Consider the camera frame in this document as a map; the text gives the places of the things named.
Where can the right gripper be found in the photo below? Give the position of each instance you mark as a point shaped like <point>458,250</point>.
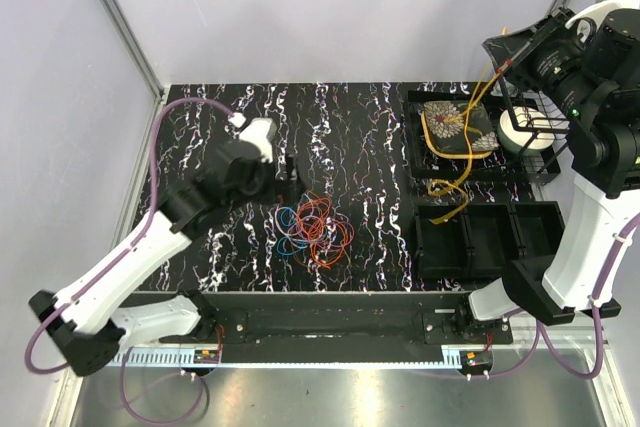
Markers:
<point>517,49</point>

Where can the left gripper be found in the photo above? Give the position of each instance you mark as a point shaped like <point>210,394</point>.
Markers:
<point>291,190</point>

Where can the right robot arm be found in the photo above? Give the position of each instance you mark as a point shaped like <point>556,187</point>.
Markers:
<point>587,64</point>

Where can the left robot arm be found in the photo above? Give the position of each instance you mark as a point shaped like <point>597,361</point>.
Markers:
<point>88,322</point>

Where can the black marble pattern mat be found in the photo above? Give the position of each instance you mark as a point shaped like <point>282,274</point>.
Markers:
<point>349,143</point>

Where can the white plate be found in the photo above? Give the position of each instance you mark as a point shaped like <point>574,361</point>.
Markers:
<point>530,139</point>

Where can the floral black cushion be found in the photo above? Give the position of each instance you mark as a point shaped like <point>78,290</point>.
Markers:
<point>453,131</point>

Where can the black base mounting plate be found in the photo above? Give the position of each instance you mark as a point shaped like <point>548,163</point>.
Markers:
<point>433,318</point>

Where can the black tray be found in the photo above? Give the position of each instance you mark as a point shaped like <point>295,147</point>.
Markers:
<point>450,167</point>

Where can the black bin left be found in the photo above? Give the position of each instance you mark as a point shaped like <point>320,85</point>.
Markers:
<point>441,250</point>

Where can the black bin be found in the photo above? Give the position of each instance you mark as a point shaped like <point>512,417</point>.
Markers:
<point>441,250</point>
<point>540,227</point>
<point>494,242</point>

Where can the black bin right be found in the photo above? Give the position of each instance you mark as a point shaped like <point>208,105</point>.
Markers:
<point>540,227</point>

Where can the black bin middle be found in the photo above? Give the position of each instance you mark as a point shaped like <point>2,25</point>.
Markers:
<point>494,242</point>

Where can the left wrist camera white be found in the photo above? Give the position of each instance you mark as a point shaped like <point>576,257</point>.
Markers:
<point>259,131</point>

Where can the black wire dish rack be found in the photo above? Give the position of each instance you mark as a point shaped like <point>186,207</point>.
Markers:
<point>509,97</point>

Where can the aluminium rail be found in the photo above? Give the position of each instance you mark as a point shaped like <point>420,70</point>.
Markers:
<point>313,353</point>

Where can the left aluminium frame post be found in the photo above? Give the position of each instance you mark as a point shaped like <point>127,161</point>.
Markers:
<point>126,34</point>

